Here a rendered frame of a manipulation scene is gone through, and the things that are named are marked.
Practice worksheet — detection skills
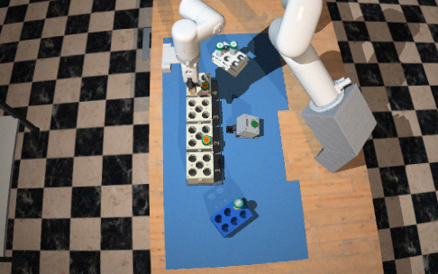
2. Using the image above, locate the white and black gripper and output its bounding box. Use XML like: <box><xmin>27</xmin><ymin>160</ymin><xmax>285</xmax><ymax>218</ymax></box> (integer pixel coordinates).
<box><xmin>181</xmin><ymin>60</ymin><xmax>199</xmax><ymax>89</ymax></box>

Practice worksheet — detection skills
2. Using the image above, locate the blue tube rack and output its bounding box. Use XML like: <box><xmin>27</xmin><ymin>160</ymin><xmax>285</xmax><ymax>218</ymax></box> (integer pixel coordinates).
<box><xmin>210</xmin><ymin>201</ymin><xmax>251</xmax><ymax>237</ymax></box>

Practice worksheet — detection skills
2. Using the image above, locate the white tube rack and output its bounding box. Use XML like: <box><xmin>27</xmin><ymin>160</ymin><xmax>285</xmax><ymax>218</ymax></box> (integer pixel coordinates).
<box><xmin>212</xmin><ymin>41</ymin><xmax>247</xmax><ymax>77</ymax></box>

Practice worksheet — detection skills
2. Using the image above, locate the white bucket adapter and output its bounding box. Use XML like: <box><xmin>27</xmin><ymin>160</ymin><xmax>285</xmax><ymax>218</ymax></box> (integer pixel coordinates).
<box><xmin>187</xmin><ymin>123</ymin><xmax>213</xmax><ymax>152</ymax></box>
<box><xmin>187</xmin><ymin>73</ymin><xmax>211</xmax><ymax>97</ymax></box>
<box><xmin>187</xmin><ymin>97</ymin><xmax>212</xmax><ymax>124</ymax></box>
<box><xmin>187</xmin><ymin>151</ymin><xmax>214</xmax><ymax>184</ymax></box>

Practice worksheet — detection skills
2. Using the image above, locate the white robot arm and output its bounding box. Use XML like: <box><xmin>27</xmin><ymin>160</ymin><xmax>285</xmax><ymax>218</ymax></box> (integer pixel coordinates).
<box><xmin>162</xmin><ymin>0</ymin><xmax>351</xmax><ymax>113</ymax></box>

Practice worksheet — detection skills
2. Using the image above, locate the blue bench mat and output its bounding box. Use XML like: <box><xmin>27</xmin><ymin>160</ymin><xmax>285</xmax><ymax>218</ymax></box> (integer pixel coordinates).
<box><xmin>162</xmin><ymin>32</ymin><xmax>308</xmax><ymax>269</ymax></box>

